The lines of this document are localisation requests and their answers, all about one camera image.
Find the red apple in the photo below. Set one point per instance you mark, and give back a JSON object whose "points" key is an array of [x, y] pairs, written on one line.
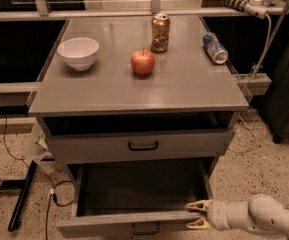
{"points": [[142, 62]]}

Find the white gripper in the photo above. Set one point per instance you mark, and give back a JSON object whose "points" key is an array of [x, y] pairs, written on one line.
{"points": [[218, 214]]}

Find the blue soda can lying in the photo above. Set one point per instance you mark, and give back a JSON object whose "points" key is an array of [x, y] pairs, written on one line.
{"points": [[214, 48]]}

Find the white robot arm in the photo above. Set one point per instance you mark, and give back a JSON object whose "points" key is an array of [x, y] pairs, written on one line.
{"points": [[262, 215]]}

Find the grey drawer cabinet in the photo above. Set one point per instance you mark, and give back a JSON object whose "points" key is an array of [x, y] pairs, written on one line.
{"points": [[183, 80]]}

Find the plastic bag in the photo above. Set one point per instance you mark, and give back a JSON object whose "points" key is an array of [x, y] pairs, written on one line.
{"points": [[36, 148]]}

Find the gold soda can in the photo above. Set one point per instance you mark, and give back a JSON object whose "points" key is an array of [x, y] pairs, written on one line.
{"points": [[160, 32]]}

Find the grey top drawer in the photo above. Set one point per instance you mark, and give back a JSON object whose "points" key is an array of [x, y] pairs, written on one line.
{"points": [[138, 137]]}

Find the black floor bar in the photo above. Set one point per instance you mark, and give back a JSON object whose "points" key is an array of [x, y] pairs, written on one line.
{"points": [[25, 187]]}

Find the grey drawer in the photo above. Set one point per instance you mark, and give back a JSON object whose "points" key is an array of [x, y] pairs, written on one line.
{"points": [[135, 198], [138, 137]]}

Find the white ceramic bowl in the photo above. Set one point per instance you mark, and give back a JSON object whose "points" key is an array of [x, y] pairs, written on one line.
{"points": [[79, 53]]}

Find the white power strip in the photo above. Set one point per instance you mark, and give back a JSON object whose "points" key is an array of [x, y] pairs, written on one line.
{"points": [[251, 7]]}

